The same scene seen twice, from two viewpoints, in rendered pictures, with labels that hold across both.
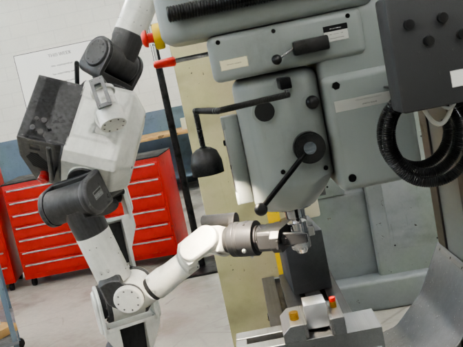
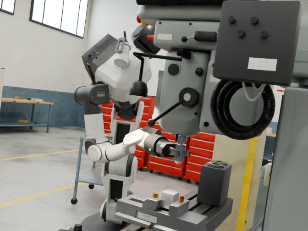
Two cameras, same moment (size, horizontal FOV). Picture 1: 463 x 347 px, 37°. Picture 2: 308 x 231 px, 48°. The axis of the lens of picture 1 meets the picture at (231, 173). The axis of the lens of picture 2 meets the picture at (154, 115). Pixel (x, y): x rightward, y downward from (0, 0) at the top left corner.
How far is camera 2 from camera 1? 0.69 m
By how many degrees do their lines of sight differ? 25
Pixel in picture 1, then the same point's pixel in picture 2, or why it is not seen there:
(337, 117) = (209, 84)
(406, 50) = (225, 36)
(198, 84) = not seen: hidden behind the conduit
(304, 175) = (182, 113)
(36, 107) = (97, 46)
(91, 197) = (95, 94)
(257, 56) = (177, 36)
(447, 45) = (253, 40)
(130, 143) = (131, 78)
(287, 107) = (186, 71)
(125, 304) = (91, 155)
